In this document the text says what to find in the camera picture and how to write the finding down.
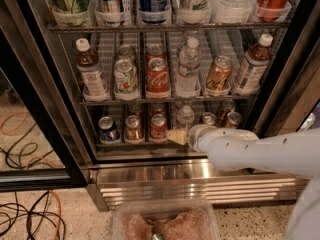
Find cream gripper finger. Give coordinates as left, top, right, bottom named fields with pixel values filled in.
left=166, top=129, right=187, bottom=145

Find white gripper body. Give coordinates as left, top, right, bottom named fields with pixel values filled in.
left=186, top=124, right=258, bottom=152

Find clear water bottle bottom shelf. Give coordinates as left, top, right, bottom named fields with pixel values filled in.
left=177, top=105, right=195, bottom=128

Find clear water bottle shelf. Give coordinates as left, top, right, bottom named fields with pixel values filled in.
left=214, top=0, right=252, bottom=24
left=176, top=37, right=201, bottom=98
left=177, top=105, right=195, bottom=128

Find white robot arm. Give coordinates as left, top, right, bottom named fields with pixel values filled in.
left=166, top=124, right=320, bottom=240

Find silver green can bottom shelf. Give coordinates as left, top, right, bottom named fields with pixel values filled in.
left=200, top=112, right=217, bottom=126

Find clear water bottle middle shelf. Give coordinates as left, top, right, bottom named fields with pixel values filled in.
left=176, top=37, right=201, bottom=98

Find orange brown can middle shelf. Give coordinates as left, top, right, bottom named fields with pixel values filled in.
left=205, top=55, right=233, bottom=96

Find blue can bottom shelf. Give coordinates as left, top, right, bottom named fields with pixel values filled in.
left=98, top=116, right=120, bottom=144

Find stainless fridge base grille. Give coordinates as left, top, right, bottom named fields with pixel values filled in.
left=86, top=157, right=308, bottom=211

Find brown tea bottle right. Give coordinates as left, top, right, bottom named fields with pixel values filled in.
left=232, top=33, right=273, bottom=95

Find brown tea bottle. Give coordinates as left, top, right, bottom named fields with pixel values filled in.
left=76, top=38, right=109, bottom=102
left=232, top=33, right=273, bottom=95

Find rear water bottle middle shelf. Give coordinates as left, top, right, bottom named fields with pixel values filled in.
left=177, top=31, right=199, bottom=51

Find glass fridge door right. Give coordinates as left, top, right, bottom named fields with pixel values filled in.
left=250, top=0, right=320, bottom=137

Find glass fridge door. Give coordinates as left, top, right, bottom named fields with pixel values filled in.
left=250, top=0, right=320, bottom=137
left=0, top=33, right=86, bottom=192

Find brown tea bottle left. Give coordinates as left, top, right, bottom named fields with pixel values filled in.
left=76, top=38, right=109, bottom=102

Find white floral can top shelf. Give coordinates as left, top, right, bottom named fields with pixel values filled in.
left=177, top=0, right=212, bottom=24

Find clear water bottle top shelf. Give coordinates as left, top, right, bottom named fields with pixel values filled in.
left=214, top=0, right=252, bottom=24

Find glass fridge door left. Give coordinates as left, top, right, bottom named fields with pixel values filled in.
left=0, top=33, right=86, bottom=192

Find red cola can top shelf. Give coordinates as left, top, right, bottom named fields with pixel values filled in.
left=253, top=0, right=290, bottom=22

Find green can top shelf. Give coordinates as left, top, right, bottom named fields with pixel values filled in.
left=52, top=0, right=90, bottom=27

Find red soda can bottom front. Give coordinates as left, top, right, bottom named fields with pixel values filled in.
left=150, top=114, right=168, bottom=142

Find red soda can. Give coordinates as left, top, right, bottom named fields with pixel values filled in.
left=150, top=114, right=168, bottom=142
left=150, top=103, right=166, bottom=116

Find red soda can bottom rear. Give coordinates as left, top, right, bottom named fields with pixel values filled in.
left=150, top=103, right=166, bottom=116

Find gold can bottom front right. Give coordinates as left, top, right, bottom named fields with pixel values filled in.
left=223, top=111, right=242, bottom=128

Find gold can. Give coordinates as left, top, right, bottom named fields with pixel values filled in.
left=223, top=111, right=242, bottom=128
left=216, top=99, right=236, bottom=127
left=125, top=115, right=144, bottom=144
left=128, top=103, right=143, bottom=118

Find gold can bottom rear right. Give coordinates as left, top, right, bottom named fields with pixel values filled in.
left=216, top=99, right=236, bottom=127

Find gold can bottom front left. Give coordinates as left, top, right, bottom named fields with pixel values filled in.
left=125, top=115, right=144, bottom=144

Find gold can bottom rear left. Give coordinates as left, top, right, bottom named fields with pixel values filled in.
left=128, top=103, right=143, bottom=118

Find red cola can middle front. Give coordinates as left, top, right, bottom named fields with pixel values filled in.
left=146, top=58, right=171, bottom=99

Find white floral can middle front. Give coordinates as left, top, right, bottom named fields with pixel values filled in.
left=114, top=58, right=139, bottom=101

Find red cola can middle rear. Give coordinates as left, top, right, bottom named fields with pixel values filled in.
left=146, top=44, right=166, bottom=62

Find clear plastic bin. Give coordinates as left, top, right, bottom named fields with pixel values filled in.
left=112, top=198, right=220, bottom=240

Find white floral can middle rear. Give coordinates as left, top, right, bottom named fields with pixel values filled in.
left=118, top=45, right=136, bottom=63

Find black cables on floor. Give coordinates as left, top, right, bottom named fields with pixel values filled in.
left=0, top=123, right=66, bottom=240

